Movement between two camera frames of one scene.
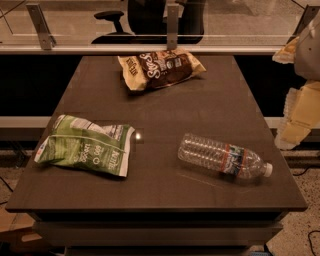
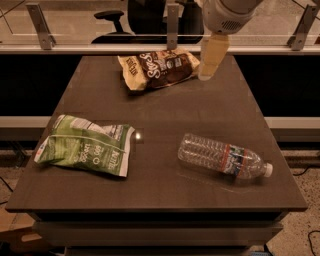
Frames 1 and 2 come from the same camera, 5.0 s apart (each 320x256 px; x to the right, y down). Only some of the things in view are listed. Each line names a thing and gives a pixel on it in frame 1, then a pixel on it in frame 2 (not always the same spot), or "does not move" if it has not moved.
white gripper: (309, 55) → (222, 20)
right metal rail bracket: (309, 13) does not move
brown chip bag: (155, 69) does not move
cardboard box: (17, 231) does not move
